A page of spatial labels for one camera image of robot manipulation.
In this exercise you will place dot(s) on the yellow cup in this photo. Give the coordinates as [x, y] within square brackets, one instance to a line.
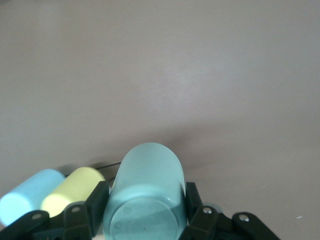
[75, 186]

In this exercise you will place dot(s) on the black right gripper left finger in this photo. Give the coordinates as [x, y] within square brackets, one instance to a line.
[95, 207]

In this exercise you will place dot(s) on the light blue cup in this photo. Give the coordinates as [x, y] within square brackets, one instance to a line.
[30, 192]

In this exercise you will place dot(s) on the pale green cup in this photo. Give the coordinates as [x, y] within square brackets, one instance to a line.
[147, 187]

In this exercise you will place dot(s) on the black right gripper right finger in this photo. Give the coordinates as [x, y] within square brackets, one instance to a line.
[197, 225]

